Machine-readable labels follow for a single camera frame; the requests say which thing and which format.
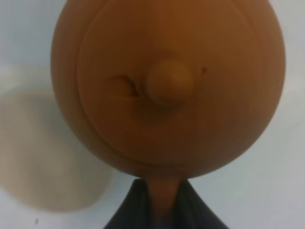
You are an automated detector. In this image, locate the beige round teapot coaster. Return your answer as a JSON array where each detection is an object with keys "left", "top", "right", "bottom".
[{"left": 0, "top": 93, "right": 114, "bottom": 212}]

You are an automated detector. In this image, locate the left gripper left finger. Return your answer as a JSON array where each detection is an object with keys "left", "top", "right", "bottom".
[{"left": 104, "top": 179, "right": 155, "bottom": 229}]

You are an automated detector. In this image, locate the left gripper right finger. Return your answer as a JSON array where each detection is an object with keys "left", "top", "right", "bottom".
[{"left": 175, "top": 180, "right": 228, "bottom": 229}]

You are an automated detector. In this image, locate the brown clay teapot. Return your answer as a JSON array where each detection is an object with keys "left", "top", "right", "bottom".
[{"left": 51, "top": 0, "right": 285, "bottom": 229}]

